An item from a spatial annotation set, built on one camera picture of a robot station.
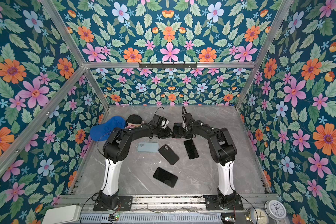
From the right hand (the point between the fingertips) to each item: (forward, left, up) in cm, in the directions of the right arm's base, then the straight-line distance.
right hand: (179, 134), depth 100 cm
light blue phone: (-9, +23, -3) cm, 24 cm away
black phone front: (-30, +9, -3) cm, 31 cm away
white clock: (-47, -48, +1) cm, 67 cm away
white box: (-49, +58, +3) cm, 76 cm away
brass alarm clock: (-49, -36, +5) cm, 61 cm away
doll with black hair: (+8, +34, +5) cm, 35 cm away
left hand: (0, +3, +3) cm, 4 cm away
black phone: (-12, -8, -1) cm, 14 cm away
